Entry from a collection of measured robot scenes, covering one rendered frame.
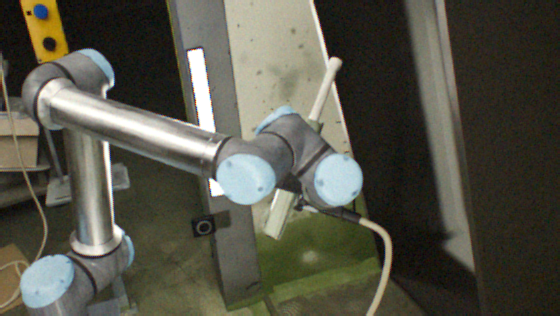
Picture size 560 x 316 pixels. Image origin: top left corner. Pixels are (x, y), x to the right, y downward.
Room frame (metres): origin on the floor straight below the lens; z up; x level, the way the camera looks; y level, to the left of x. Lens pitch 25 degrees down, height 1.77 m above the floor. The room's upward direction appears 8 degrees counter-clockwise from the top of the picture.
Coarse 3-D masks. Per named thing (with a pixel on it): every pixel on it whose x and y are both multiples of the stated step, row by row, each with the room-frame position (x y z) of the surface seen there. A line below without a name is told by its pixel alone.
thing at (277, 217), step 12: (336, 60) 1.32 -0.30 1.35; (336, 72) 1.31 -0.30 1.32; (324, 84) 1.29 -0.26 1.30; (324, 96) 1.27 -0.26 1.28; (312, 120) 1.23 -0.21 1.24; (288, 192) 1.13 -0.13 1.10; (276, 204) 1.11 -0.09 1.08; (288, 204) 1.11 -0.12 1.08; (264, 216) 1.11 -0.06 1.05; (276, 216) 1.09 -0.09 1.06; (288, 216) 1.10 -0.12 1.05; (336, 216) 1.10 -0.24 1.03; (348, 216) 1.10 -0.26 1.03; (360, 216) 1.10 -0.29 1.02; (264, 228) 1.09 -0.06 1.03; (276, 228) 1.08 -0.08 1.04
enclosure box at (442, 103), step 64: (320, 0) 1.53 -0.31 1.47; (384, 0) 1.58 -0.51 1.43; (448, 0) 0.94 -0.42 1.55; (512, 0) 0.97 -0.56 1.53; (384, 64) 1.58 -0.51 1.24; (448, 64) 0.95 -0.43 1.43; (512, 64) 0.97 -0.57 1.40; (384, 128) 1.58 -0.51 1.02; (448, 128) 1.60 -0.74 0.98; (512, 128) 0.98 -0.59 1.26; (384, 192) 1.58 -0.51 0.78; (448, 192) 1.64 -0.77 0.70; (512, 192) 0.98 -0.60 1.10; (384, 256) 1.58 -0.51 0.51; (448, 256) 1.52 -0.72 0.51; (512, 256) 0.99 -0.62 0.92
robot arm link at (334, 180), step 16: (320, 160) 0.88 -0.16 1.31; (336, 160) 0.87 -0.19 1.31; (352, 160) 0.87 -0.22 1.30; (304, 176) 0.88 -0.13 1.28; (320, 176) 0.85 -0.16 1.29; (336, 176) 0.85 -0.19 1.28; (352, 176) 0.85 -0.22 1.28; (320, 192) 0.84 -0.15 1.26; (336, 192) 0.83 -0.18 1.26; (352, 192) 0.84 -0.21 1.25
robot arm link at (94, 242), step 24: (72, 72) 1.20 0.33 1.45; (96, 72) 1.25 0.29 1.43; (72, 144) 1.25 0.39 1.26; (96, 144) 1.26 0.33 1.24; (72, 168) 1.26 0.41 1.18; (96, 168) 1.26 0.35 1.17; (72, 192) 1.28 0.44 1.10; (96, 192) 1.27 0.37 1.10; (96, 216) 1.28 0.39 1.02; (72, 240) 1.32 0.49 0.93; (96, 240) 1.29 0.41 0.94; (120, 240) 1.34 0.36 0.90; (96, 264) 1.28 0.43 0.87; (120, 264) 1.33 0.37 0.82
